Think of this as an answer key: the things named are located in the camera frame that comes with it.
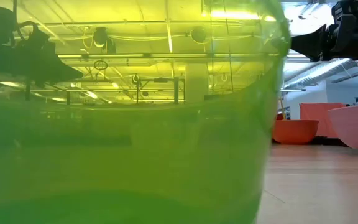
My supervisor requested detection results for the green plastic bowl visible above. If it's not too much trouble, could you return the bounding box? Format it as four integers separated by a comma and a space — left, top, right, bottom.
0, 0, 291, 224

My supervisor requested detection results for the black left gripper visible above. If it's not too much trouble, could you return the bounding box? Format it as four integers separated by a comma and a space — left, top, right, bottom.
0, 1, 84, 88

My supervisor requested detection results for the silver ventilation duct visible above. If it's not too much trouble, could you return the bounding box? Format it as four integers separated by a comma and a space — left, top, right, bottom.
286, 58, 358, 90

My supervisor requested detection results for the red-orange plastic bowl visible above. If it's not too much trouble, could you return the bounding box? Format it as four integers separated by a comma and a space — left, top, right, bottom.
272, 119, 319, 146

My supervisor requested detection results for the black aluminium table frame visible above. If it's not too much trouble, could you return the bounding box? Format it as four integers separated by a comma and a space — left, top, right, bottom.
272, 136, 349, 147

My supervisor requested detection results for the orange partition panel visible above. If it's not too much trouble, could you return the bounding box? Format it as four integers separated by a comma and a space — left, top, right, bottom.
299, 102, 347, 138

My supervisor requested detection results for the ceiling cord reel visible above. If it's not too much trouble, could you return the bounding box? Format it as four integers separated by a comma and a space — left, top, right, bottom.
190, 26, 208, 44
92, 26, 109, 49

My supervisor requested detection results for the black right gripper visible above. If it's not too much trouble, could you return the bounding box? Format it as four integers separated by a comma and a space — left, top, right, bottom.
290, 0, 358, 62

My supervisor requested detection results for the white pillar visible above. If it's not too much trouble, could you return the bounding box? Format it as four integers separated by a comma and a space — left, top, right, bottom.
185, 62, 209, 103

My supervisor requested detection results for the ceiling strip light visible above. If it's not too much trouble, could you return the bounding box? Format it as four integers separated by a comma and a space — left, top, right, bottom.
209, 11, 276, 22

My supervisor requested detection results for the pink plastic bowl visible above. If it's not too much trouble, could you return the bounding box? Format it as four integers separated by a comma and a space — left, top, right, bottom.
328, 104, 358, 156

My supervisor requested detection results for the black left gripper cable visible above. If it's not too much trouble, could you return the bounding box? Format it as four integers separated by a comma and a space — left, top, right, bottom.
16, 20, 40, 35

